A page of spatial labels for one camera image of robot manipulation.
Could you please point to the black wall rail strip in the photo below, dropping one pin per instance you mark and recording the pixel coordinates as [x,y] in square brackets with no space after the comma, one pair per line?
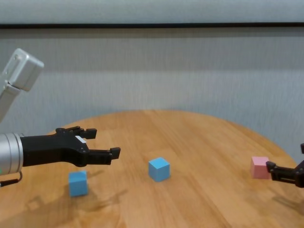
[152,25]

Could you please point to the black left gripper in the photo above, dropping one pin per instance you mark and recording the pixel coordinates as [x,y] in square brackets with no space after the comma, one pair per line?
[52,149]

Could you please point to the pink cube block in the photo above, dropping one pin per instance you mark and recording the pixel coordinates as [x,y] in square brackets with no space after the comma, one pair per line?
[259,168]

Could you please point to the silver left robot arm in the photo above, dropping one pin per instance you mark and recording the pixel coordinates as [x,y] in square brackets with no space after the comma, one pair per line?
[10,154]

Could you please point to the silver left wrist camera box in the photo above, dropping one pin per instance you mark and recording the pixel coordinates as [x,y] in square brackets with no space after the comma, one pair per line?
[22,70]

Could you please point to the blue cube block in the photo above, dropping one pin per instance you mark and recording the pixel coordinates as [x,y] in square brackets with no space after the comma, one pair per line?
[158,169]
[78,185]

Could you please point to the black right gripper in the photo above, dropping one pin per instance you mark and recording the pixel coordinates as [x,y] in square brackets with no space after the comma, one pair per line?
[301,175]

